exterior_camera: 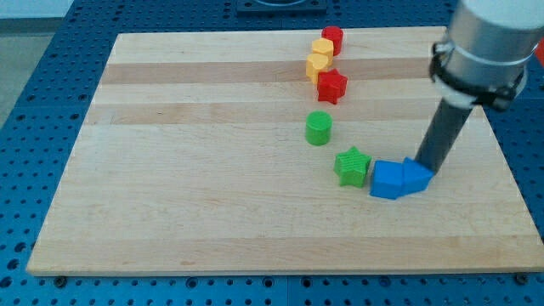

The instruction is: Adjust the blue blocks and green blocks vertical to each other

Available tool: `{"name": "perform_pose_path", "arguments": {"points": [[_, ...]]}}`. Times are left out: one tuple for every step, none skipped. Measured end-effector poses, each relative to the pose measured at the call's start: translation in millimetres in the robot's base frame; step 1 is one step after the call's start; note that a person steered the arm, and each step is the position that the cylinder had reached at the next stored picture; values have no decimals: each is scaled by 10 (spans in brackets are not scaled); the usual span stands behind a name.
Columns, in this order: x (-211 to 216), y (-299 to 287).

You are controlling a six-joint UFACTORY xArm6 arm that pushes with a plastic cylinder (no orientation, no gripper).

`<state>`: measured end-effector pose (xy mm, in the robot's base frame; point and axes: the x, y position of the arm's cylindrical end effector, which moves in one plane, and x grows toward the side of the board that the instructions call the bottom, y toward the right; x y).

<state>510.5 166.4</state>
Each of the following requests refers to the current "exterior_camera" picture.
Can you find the red star block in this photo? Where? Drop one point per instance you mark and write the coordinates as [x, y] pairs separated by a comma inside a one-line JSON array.
[[331, 86]]

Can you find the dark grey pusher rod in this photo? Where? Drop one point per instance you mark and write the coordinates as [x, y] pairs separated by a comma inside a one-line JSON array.
[[446, 124]]

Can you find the red cylinder block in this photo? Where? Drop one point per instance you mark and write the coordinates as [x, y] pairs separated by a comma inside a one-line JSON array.
[[335, 34]]

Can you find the blue cube block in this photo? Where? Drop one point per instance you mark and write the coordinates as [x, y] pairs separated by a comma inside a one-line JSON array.
[[387, 180]]

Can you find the green cylinder block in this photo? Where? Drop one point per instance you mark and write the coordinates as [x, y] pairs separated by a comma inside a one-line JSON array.
[[318, 128]]

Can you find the yellow hexagon block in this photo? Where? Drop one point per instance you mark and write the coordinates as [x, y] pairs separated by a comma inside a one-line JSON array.
[[325, 47]]

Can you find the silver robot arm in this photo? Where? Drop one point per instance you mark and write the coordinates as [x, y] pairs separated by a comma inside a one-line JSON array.
[[482, 58]]

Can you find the yellow heart block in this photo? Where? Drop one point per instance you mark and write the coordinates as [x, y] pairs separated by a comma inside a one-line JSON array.
[[315, 63]]

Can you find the wooden board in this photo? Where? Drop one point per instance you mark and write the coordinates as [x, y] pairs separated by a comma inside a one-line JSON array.
[[192, 160]]

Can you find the green star block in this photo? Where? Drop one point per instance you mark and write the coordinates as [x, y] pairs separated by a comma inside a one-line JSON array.
[[351, 166]]

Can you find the blue triangle block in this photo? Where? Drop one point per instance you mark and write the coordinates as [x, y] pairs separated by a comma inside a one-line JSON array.
[[416, 177]]

